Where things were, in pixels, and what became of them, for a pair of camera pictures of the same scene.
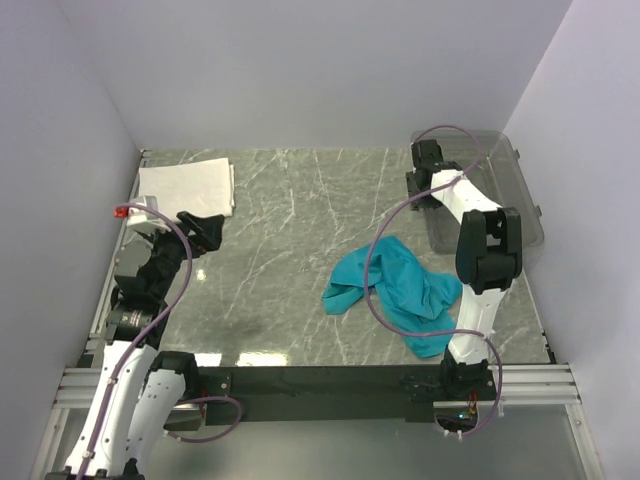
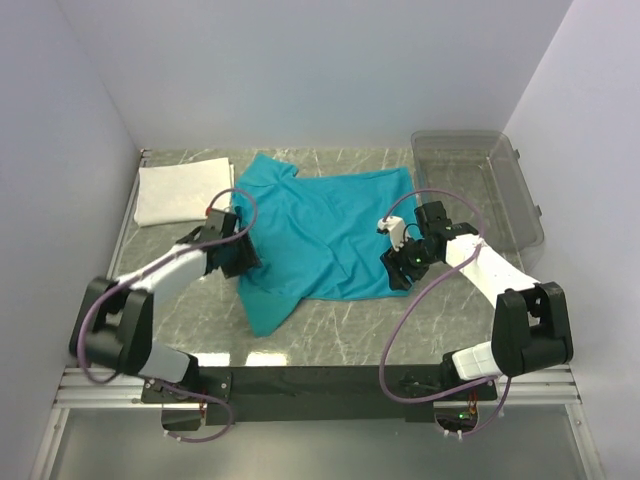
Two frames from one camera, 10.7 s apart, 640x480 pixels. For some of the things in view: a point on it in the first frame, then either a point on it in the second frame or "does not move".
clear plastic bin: (491, 162) does not move
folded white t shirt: (201, 187) does not move
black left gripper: (189, 240) → (240, 257)
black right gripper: (417, 185) → (398, 270)
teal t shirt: (414, 297) → (319, 236)
